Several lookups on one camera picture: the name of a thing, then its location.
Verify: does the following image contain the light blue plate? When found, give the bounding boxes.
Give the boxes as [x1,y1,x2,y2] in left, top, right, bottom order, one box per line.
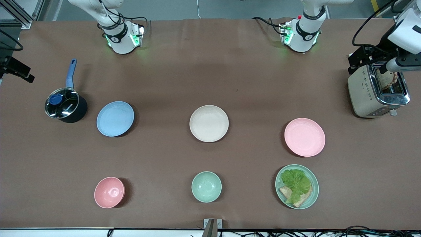
[96,101,135,137]

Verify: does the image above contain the toasted bread slice in toaster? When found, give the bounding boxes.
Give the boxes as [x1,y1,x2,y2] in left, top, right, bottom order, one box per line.
[377,71,398,90]

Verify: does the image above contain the silver toaster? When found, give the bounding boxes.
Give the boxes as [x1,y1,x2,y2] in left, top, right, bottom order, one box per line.
[348,63,411,118]

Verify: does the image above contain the glass lid with blue knob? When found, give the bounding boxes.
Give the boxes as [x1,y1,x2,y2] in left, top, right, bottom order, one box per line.
[45,88,80,118]

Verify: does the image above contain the pink plate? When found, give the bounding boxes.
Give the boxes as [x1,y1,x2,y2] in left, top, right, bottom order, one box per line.
[284,118,326,157]

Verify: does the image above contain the green lettuce leaf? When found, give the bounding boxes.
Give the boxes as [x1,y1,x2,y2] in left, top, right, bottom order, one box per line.
[281,169,312,204]

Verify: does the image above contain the green plate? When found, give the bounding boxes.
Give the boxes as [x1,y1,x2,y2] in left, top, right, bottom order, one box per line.
[275,164,319,210]

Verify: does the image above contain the pink bowl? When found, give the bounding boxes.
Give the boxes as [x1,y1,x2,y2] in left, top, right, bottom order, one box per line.
[94,177,125,209]

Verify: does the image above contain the brown bread slice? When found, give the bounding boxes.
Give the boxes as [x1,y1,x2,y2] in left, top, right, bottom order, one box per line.
[279,185,313,208]

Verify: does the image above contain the beige plate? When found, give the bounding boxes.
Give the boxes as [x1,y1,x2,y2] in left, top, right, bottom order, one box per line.
[189,105,229,143]

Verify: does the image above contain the green bowl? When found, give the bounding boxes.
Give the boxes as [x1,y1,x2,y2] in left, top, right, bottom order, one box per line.
[191,171,222,203]

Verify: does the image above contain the black cable loop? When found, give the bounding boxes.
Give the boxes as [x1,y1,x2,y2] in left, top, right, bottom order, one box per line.
[0,29,24,51]

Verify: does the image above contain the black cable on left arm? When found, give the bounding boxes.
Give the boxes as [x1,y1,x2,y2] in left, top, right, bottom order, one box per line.
[352,0,400,47]

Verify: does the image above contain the aluminium frame profile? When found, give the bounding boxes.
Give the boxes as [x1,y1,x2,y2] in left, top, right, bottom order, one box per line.
[0,0,45,30]

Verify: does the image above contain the black pot with blue handle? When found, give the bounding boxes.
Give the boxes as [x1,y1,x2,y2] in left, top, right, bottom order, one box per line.
[45,59,88,123]

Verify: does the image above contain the black cable at arm base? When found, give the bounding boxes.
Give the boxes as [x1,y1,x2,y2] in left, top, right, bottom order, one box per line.
[130,16,152,35]
[253,16,287,35]

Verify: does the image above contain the grey metal bracket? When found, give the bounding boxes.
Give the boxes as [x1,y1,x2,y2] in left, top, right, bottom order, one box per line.
[203,218,222,237]

